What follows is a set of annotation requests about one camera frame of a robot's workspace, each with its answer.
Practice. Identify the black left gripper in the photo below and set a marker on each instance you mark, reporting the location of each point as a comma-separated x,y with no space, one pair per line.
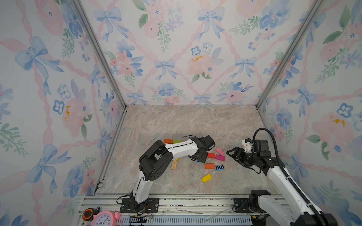
204,158

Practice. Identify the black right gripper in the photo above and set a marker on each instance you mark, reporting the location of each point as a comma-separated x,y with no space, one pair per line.
234,155

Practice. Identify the red block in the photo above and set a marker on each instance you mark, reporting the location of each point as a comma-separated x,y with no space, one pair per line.
211,155

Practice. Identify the light pink block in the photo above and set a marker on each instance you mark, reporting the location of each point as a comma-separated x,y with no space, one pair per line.
220,151

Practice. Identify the magenta block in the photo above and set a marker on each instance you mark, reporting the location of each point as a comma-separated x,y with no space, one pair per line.
220,157

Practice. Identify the green block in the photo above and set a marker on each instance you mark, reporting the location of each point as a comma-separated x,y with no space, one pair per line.
176,141

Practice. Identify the orange block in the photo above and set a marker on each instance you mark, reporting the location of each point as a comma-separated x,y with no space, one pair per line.
168,141
209,166

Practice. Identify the striped natural wood block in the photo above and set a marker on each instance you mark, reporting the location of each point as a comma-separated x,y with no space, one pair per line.
174,165

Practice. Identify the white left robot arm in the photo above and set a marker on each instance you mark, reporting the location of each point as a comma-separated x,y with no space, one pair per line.
154,162

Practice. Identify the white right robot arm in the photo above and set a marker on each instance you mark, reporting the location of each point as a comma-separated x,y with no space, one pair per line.
301,212

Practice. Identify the yellow block front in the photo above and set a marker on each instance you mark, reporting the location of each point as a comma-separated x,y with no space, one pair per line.
206,178

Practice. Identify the pink alarm clock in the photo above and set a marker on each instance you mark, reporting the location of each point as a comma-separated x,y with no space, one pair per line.
106,218

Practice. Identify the orange black tape measure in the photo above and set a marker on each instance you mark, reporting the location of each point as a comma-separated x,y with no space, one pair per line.
89,213

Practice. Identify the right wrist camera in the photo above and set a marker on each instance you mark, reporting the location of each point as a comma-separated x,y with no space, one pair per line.
247,145

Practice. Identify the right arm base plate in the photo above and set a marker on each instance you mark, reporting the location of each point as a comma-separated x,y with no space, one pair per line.
244,205

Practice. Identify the aluminium front rail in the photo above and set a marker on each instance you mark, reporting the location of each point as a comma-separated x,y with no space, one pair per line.
178,210

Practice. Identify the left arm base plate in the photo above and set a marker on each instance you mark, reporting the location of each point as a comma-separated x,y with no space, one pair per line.
129,205

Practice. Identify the aluminium right corner post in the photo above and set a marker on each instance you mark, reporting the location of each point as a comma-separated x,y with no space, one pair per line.
301,32

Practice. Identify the aluminium corner post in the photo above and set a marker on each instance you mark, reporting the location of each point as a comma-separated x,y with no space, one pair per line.
301,32
79,10

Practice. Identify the aluminium left corner post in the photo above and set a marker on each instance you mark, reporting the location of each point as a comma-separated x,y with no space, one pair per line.
79,10

